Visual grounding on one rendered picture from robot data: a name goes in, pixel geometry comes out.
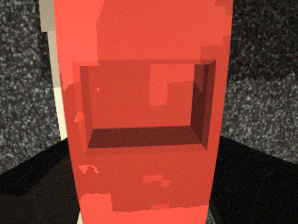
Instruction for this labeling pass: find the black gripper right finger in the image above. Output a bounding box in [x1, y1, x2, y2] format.
[209, 135, 298, 224]

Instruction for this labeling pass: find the cream flat jig plate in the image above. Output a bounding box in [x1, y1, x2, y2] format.
[39, 0, 67, 141]

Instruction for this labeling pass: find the red long block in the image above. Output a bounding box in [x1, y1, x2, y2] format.
[53, 0, 233, 224]

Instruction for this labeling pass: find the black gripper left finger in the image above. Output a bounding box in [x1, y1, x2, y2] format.
[0, 137, 80, 224]

